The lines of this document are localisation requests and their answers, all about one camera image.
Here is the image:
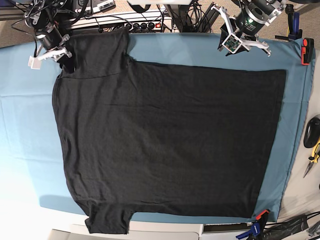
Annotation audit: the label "yellow handled pliers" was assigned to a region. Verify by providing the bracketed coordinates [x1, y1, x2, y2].
[303, 140, 320, 178]

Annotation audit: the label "black aluminium extrusion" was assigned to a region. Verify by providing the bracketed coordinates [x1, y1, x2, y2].
[197, 2, 220, 33]

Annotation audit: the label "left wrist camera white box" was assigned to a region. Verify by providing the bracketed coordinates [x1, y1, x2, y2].
[222, 34, 243, 54]

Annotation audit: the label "orange blue clamp bottom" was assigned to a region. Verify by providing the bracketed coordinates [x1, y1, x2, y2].
[236, 209, 270, 240]

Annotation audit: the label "black power strip red switch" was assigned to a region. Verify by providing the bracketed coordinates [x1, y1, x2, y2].
[98, 21, 163, 33]

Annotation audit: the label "blue table cloth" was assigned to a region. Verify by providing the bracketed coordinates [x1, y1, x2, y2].
[0, 33, 320, 221]

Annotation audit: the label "orange black clamp top right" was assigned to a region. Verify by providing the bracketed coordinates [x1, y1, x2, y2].
[301, 38, 314, 66]

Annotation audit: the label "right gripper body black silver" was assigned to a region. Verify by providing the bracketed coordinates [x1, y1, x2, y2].
[34, 26, 69, 50]

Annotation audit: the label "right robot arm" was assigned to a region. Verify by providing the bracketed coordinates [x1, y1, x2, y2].
[24, 0, 76, 73]

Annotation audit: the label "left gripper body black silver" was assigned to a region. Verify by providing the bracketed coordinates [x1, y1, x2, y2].
[235, 0, 287, 34]

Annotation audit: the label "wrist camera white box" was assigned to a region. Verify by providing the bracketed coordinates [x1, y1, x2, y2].
[222, 34, 243, 54]
[28, 56, 42, 70]

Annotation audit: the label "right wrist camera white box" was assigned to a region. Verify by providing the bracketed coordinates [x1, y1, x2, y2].
[28, 56, 42, 70]

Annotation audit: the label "black T-shirt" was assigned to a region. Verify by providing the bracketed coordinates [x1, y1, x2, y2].
[52, 28, 286, 234]

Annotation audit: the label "black computer mouse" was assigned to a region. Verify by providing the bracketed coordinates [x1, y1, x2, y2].
[303, 117, 320, 149]

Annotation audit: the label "blue bar clamp top right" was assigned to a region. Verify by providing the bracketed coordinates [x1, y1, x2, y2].
[275, 4, 303, 42]

